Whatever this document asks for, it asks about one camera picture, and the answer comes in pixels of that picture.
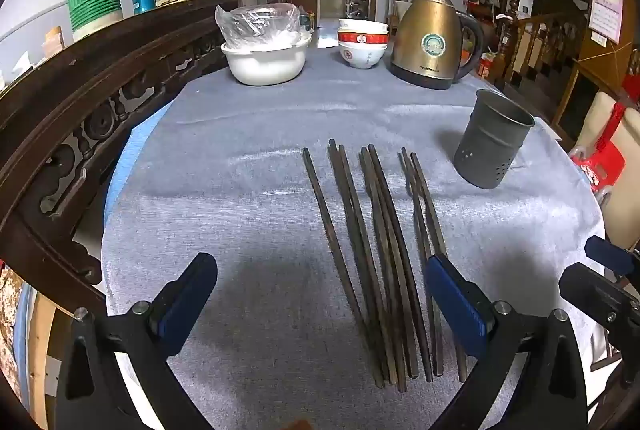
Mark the cream chair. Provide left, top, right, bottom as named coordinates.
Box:
left=574, top=90, right=640, bottom=248

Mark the dark carved wooden bench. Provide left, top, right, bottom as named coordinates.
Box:
left=0, top=0, right=253, bottom=306

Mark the wooden chair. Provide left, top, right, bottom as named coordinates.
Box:
left=387, top=0, right=409, bottom=31

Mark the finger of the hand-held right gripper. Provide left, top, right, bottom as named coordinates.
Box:
left=584, top=235, right=640, bottom=278
left=558, top=262, right=640, bottom=343

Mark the white bowl red band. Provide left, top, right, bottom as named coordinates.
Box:
left=337, top=30, right=390, bottom=46

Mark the row of dark chopsticks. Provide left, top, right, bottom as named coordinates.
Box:
left=301, top=139, right=468, bottom=393

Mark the clear plastic bag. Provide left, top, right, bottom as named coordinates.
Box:
left=215, top=3, right=304, bottom=52

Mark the gold electric kettle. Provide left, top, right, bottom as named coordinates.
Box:
left=389, top=0, right=485, bottom=91

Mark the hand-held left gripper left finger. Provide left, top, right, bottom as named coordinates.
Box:
left=56, top=252, right=219, bottom=430

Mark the red plastic stool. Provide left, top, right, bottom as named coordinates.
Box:
left=570, top=104, right=629, bottom=198

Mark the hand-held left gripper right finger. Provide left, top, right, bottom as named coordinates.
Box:
left=425, top=254, right=588, bottom=430

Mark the wooden stair railing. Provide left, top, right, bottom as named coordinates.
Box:
left=500, top=0, right=587, bottom=84

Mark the grey metal chopstick holder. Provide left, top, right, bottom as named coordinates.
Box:
left=453, top=89, right=536, bottom=190

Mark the grey tablecloth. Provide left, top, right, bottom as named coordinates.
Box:
left=101, top=18, right=603, bottom=430

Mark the light blue table cover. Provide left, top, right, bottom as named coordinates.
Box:
left=102, top=103, right=173, bottom=231

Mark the wall calendar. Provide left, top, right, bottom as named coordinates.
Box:
left=587, top=0, right=626, bottom=45

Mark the white plastic basin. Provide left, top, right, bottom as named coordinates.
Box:
left=221, top=34, right=313, bottom=86

